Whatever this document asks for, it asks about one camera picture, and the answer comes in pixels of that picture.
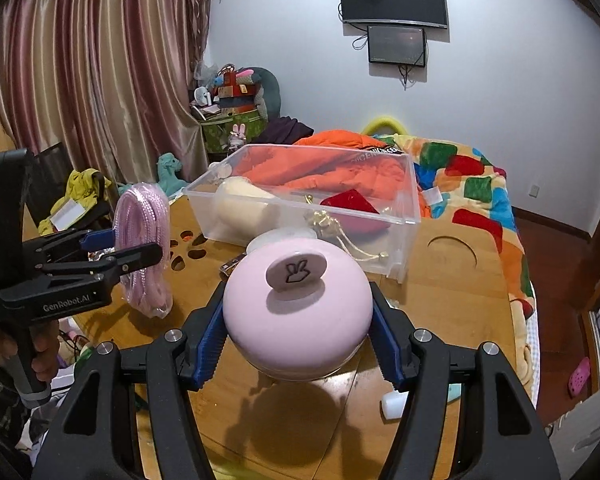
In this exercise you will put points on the teal rocking horse toy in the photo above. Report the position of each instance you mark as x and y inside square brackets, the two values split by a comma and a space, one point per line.
[170, 170]

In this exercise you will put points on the pink clog shoe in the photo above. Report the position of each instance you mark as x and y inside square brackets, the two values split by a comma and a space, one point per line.
[579, 377]

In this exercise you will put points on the orange jacket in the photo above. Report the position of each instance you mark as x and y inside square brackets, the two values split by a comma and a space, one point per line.
[340, 147]

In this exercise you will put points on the wooden desktop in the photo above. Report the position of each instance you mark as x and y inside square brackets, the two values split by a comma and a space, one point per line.
[445, 310]

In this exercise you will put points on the black wall television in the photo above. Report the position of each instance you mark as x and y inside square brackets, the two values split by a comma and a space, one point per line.
[392, 0]

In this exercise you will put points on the clear plastic storage box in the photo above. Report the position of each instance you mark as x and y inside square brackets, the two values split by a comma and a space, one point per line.
[380, 180]

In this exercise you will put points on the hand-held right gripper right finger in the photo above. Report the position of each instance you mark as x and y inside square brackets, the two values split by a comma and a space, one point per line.
[387, 346]

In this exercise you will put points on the grey plush toy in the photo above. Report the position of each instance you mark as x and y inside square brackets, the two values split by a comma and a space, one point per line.
[269, 90]

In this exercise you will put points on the black chair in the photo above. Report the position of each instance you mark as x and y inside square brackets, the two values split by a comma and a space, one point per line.
[47, 170]

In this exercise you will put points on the person's left hand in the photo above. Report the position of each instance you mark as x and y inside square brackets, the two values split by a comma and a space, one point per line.
[46, 350]

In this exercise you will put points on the dark purple cloth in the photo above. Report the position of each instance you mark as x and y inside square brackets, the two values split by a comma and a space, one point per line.
[280, 130]

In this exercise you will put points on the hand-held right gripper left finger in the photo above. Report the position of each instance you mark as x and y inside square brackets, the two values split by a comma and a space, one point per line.
[210, 341]

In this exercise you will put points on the colourful gift box stack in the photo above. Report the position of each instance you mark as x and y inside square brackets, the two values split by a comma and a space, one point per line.
[235, 90]

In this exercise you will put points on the cream rounded object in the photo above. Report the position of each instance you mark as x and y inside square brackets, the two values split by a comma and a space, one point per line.
[240, 205]

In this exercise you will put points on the pink round jar with lid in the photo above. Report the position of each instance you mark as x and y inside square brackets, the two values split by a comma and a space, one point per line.
[300, 320]

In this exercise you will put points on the small white fan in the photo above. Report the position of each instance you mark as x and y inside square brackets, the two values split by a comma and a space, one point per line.
[203, 96]

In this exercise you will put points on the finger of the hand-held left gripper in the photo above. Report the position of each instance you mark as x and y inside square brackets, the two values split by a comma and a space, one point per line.
[135, 257]
[97, 241]

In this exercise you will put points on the pink bunny bottle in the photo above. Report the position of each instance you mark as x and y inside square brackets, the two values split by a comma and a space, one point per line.
[237, 136]

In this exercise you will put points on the small black wall monitor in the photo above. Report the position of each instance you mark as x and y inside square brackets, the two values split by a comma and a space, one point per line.
[396, 45]

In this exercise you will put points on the striped pink curtain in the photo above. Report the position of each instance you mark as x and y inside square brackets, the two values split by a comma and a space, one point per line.
[90, 70]

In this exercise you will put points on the person's left forearm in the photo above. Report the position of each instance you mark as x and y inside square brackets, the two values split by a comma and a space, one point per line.
[0, 405]

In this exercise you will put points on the small dark object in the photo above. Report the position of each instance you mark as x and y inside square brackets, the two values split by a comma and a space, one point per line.
[231, 266]

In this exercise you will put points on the yellow cloth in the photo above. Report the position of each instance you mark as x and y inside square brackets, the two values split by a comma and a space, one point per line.
[80, 185]

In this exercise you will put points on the red cloth item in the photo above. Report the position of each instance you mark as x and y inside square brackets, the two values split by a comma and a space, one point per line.
[352, 207]

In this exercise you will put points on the colourful patchwork blanket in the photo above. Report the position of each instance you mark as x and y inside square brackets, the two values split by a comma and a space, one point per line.
[470, 195]

